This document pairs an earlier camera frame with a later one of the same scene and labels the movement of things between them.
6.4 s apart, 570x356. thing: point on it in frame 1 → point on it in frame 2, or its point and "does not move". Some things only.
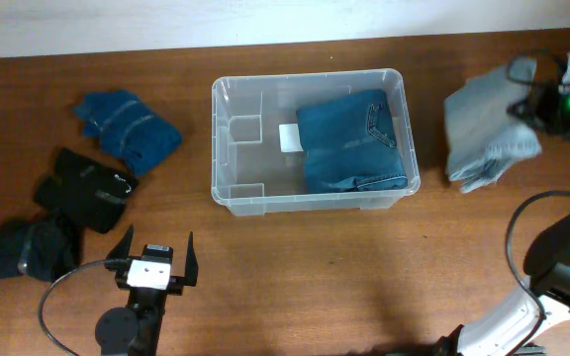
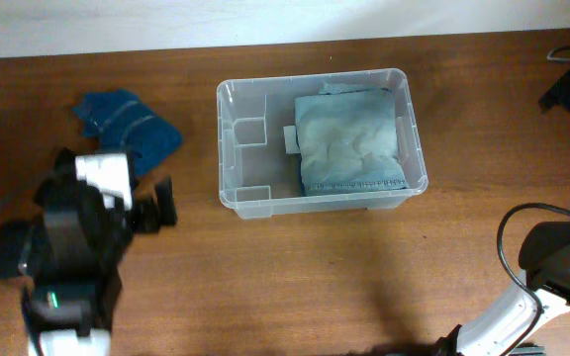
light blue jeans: [481, 133] → [347, 140]
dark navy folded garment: [42, 249] does not move
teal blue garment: [129, 129] does not move
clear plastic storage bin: [315, 139] does not move
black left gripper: [175, 285] → [144, 208]
